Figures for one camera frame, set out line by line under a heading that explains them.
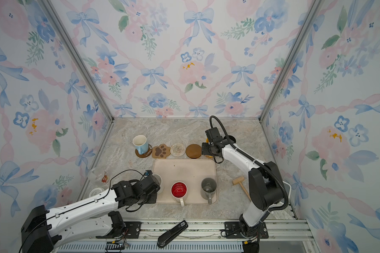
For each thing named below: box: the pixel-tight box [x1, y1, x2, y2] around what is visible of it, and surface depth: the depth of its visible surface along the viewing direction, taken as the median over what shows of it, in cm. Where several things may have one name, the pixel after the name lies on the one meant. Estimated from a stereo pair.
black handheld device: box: [156, 220, 189, 249], surface depth 71 cm
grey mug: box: [201, 177, 217, 206], surface depth 81 cm
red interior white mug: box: [170, 181, 188, 208], surface depth 81 cm
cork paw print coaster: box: [151, 143, 171, 159], surface depth 103 cm
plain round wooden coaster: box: [185, 143, 203, 159], surface depth 103 cm
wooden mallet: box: [232, 176, 252, 202], surface depth 90 cm
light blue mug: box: [132, 134, 149, 155], surface depth 95 cm
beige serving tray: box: [152, 158, 218, 205], surface depth 95 cm
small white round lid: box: [88, 187, 105, 198], surface depth 80 cm
